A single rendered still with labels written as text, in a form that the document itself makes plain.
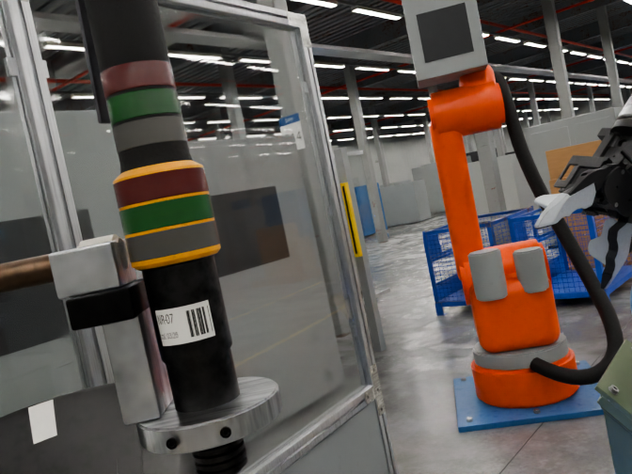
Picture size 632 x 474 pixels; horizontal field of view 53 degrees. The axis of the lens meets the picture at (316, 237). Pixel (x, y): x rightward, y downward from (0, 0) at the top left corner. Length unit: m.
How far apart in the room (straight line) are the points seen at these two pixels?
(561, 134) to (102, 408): 10.59
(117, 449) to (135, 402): 0.16
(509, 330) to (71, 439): 3.75
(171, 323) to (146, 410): 0.04
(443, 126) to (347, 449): 2.82
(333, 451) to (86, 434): 1.23
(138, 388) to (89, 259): 0.06
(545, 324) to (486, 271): 0.49
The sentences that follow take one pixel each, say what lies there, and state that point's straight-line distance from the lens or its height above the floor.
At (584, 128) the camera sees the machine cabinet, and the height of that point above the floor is 1.83.
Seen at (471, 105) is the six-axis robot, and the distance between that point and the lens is 4.18.
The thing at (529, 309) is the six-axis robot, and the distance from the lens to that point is 4.11.
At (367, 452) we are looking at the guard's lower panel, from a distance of 1.81.
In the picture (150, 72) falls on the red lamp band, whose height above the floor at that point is 1.61.
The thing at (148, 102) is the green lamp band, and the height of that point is 1.59.
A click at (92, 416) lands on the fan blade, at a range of 0.50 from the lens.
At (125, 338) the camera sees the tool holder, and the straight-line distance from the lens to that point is 0.31.
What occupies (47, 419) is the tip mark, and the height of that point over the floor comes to 1.42.
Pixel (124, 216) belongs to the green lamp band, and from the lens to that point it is 0.30.
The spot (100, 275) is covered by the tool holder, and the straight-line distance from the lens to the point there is 0.31.
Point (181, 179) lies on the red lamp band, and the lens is 0.29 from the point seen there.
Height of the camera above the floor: 1.53
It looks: 3 degrees down
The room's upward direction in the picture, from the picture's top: 12 degrees counter-clockwise
